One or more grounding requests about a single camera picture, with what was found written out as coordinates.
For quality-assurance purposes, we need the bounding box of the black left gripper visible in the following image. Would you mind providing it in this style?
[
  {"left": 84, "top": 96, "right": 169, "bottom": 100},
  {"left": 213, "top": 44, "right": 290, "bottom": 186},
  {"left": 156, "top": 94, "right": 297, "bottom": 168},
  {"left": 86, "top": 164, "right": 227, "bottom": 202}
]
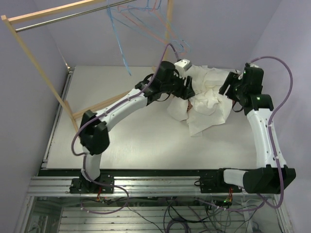
[{"left": 162, "top": 70, "right": 196, "bottom": 101}]

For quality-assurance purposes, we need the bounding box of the blue wire hanger white shirt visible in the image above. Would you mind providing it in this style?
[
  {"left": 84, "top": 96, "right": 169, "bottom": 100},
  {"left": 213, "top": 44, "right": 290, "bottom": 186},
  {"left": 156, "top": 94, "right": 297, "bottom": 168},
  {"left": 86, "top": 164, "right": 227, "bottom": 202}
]
[{"left": 106, "top": 0, "right": 132, "bottom": 76}]

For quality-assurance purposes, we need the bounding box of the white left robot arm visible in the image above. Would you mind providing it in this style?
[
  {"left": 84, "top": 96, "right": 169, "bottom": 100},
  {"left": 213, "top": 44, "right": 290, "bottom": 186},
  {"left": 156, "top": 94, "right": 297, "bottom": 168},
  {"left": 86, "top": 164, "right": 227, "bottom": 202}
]
[{"left": 69, "top": 59, "right": 195, "bottom": 194}]

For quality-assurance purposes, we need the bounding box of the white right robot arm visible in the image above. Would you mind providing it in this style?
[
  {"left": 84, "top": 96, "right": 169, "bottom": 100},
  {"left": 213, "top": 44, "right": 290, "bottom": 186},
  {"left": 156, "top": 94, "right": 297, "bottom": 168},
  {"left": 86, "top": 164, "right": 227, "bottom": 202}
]
[{"left": 199, "top": 63, "right": 296, "bottom": 194}]

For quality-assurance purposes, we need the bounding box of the pink laundry basket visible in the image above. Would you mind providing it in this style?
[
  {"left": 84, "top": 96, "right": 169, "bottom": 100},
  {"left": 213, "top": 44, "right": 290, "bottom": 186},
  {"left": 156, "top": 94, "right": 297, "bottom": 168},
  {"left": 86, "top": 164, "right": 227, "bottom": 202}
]
[{"left": 187, "top": 101, "right": 193, "bottom": 113}]

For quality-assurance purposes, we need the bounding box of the wooden clothes rack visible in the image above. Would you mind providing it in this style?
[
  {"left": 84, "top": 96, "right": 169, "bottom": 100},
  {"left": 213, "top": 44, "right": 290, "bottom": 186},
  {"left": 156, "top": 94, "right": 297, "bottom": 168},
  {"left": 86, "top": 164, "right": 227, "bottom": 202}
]
[{"left": 0, "top": 10, "right": 164, "bottom": 140}]

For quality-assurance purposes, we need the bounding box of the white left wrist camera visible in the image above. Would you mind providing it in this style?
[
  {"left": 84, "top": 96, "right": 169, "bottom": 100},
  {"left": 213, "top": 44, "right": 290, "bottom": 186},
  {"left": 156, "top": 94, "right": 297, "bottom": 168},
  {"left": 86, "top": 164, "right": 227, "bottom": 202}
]
[{"left": 174, "top": 59, "right": 192, "bottom": 74}]

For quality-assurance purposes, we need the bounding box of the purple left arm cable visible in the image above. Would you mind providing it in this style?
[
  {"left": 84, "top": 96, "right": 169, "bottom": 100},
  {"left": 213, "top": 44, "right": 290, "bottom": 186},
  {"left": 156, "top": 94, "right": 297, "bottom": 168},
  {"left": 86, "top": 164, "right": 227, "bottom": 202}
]
[{"left": 70, "top": 43, "right": 182, "bottom": 182}]

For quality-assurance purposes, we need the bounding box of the aluminium rail base frame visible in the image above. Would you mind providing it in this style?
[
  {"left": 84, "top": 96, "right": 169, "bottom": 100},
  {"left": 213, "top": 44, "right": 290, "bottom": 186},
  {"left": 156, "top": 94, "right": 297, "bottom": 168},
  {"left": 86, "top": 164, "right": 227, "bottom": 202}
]
[{"left": 27, "top": 67, "right": 293, "bottom": 233}]

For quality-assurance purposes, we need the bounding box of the pink wire hanger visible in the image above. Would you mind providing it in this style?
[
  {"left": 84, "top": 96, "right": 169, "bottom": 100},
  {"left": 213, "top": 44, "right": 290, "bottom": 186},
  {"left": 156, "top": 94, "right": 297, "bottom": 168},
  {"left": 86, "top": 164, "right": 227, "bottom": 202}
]
[{"left": 117, "top": 0, "right": 188, "bottom": 53}]

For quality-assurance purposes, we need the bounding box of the blue empty wire hanger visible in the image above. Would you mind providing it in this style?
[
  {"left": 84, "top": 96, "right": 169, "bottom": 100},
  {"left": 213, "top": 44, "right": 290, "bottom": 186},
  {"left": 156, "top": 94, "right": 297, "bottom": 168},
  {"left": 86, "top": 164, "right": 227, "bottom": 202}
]
[{"left": 146, "top": 0, "right": 191, "bottom": 55}]

